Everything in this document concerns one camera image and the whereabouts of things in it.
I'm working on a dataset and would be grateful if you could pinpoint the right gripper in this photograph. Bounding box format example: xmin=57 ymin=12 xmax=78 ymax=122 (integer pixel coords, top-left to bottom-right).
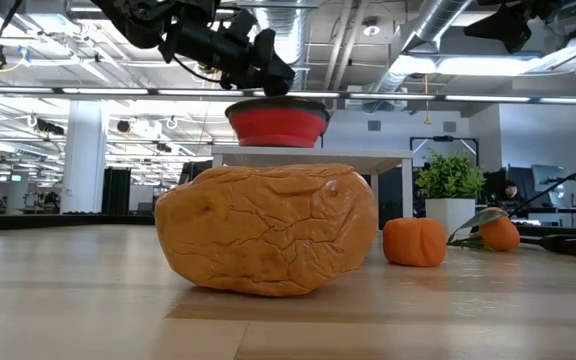
xmin=461 ymin=0 xmax=576 ymax=55

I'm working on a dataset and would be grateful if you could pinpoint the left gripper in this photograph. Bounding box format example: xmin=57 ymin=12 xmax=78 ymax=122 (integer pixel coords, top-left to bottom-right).
xmin=157 ymin=0 xmax=298 ymax=99

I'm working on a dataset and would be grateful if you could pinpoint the red collapsible bowl grey rim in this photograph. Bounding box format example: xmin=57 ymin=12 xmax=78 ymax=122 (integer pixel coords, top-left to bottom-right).
xmin=225 ymin=96 xmax=330 ymax=149

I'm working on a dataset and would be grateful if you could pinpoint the orange lumpy sweet potato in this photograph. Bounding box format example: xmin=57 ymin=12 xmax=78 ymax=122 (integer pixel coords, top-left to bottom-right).
xmin=154 ymin=163 xmax=379 ymax=298

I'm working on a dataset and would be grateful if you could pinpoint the orange tangerine with leaf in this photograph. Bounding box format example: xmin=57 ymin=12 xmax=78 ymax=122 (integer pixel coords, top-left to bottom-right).
xmin=446 ymin=207 xmax=521 ymax=252

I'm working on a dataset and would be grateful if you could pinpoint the small orange tangerine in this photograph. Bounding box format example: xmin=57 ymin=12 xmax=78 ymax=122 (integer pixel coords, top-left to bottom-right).
xmin=382 ymin=217 xmax=448 ymax=268

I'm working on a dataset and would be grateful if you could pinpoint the bright ceiling light panel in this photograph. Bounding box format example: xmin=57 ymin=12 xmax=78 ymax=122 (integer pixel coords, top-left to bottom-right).
xmin=392 ymin=52 xmax=549 ymax=79

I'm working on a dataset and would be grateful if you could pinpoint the long ceiling light strip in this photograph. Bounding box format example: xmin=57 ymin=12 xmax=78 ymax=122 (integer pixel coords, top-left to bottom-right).
xmin=0 ymin=85 xmax=576 ymax=106

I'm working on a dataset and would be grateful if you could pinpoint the small white table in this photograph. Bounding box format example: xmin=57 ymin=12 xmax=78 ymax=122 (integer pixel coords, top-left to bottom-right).
xmin=210 ymin=144 xmax=414 ymax=236

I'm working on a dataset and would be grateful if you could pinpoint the dark computer monitor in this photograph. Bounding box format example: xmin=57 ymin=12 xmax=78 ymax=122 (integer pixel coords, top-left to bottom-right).
xmin=180 ymin=160 xmax=207 ymax=185

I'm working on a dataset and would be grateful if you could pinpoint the grey desk monitor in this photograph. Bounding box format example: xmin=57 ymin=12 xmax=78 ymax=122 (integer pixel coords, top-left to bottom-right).
xmin=530 ymin=164 xmax=567 ymax=201

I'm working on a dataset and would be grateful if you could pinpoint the person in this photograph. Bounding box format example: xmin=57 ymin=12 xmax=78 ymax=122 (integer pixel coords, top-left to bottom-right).
xmin=496 ymin=181 xmax=520 ymax=202

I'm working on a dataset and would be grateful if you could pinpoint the black cabinet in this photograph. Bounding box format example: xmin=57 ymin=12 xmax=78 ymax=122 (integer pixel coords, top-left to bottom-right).
xmin=101 ymin=167 xmax=132 ymax=215

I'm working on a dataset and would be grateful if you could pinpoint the green plant white pot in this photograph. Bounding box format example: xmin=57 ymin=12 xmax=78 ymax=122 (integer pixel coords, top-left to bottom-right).
xmin=414 ymin=148 xmax=487 ymax=236

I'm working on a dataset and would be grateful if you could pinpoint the white building column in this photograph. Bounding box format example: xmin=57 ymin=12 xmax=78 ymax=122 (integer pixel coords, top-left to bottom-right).
xmin=60 ymin=99 xmax=108 ymax=215

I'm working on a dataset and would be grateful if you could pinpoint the silver spiral ceiling duct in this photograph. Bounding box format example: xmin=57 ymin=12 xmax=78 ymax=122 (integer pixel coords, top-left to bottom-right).
xmin=255 ymin=0 xmax=312 ymax=91
xmin=372 ymin=0 xmax=472 ymax=96

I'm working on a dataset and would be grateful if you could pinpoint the yellow hanging cord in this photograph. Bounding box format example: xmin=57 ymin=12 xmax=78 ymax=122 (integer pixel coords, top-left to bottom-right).
xmin=422 ymin=73 xmax=432 ymax=126

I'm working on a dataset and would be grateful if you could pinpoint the black whiteboard frame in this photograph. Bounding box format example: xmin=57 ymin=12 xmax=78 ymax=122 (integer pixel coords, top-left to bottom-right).
xmin=410 ymin=134 xmax=480 ymax=169

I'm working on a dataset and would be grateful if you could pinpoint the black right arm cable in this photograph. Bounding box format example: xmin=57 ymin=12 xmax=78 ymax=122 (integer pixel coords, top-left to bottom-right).
xmin=507 ymin=157 xmax=576 ymax=217

